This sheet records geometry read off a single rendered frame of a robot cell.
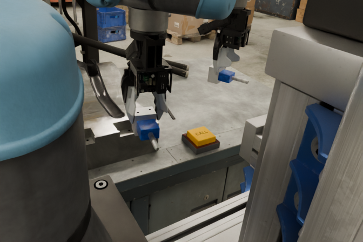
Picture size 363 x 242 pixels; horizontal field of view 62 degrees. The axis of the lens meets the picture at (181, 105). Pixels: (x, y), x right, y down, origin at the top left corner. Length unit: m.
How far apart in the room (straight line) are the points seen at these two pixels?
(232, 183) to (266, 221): 0.84
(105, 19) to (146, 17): 3.97
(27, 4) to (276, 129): 0.18
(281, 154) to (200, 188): 0.80
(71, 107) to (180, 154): 0.68
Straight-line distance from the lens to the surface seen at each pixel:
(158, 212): 0.98
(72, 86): 0.17
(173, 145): 0.86
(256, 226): 0.29
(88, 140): 0.78
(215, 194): 1.09
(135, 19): 0.57
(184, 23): 4.61
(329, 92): 0.20
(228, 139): 0.92
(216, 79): 1.01
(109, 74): 1.00
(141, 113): 0.69
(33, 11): 0.18
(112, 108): 0.88
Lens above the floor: 1.30
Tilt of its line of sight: 28 degrees down
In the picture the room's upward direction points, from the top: 5 degrees clockwise
